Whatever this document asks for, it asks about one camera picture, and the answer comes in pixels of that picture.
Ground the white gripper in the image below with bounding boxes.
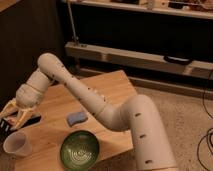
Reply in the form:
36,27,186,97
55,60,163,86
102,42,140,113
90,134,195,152
0,84,42,130

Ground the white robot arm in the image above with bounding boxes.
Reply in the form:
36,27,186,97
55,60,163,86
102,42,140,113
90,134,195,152
0,53,179,171

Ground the green ceramic bowl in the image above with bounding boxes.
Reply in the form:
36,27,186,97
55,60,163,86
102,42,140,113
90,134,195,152
60,130,100,171

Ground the wooden table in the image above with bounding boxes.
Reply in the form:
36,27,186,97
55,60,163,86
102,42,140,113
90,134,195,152
15,71,137,171

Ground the blue sponge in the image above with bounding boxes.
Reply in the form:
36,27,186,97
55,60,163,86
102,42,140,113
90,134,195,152
67,111,88,127

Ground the white low shelf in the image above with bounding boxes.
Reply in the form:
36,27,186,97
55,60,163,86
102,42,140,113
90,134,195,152
65,42,213,78

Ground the black handle on shelf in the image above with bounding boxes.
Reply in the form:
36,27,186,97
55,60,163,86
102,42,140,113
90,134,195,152
163,56,193,65

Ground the black cable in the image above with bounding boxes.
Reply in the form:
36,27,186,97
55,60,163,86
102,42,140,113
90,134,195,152
196,69,213,164

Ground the upper wall shelf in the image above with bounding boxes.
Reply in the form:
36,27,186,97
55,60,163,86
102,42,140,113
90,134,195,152
61,0,213,20

